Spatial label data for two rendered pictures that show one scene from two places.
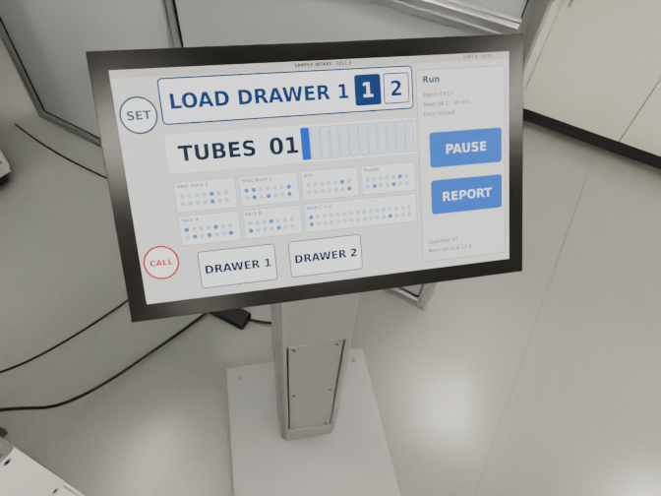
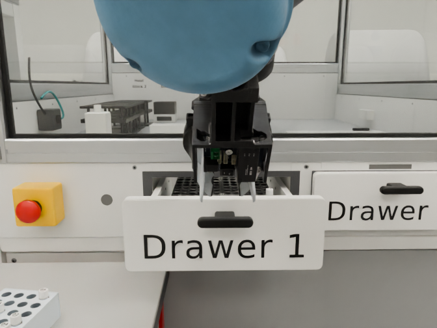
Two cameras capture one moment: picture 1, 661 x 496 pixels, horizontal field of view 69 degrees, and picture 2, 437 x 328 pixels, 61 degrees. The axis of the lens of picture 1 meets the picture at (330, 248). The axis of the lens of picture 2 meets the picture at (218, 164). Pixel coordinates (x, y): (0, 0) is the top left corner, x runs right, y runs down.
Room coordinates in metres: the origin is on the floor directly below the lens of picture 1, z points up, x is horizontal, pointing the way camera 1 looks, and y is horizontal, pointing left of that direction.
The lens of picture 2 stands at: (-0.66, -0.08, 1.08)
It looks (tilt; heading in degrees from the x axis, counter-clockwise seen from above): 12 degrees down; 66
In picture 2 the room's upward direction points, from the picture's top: straight up
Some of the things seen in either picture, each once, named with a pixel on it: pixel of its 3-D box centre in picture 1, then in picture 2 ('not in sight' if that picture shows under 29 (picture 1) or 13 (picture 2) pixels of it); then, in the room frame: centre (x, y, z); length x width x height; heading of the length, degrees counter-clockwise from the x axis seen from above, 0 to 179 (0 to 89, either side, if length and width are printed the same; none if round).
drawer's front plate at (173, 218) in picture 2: not in sight; (224, 233); (-0.44, 0.38, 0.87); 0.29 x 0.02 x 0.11; 157
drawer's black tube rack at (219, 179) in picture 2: not in sight; (220, 196); (-0.36, 0.56, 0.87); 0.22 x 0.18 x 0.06; 67
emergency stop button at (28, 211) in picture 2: not in sight; (29, 210); (-0.70, 0.60, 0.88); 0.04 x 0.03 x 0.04; 157
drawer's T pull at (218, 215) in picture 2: not in sight; (225, 218); (-0.45, 0.35, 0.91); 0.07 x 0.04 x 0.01; 157
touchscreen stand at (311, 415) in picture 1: (313, 363); not in sight; (0.46, 0.01, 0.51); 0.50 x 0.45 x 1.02; 15
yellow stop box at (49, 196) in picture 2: not in sight; (38, 204); (-0.69, 0.63, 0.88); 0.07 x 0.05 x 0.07; 157
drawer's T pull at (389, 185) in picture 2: not in sight; (398, 188); (-0.10, 0.37, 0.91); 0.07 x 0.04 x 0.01; 157
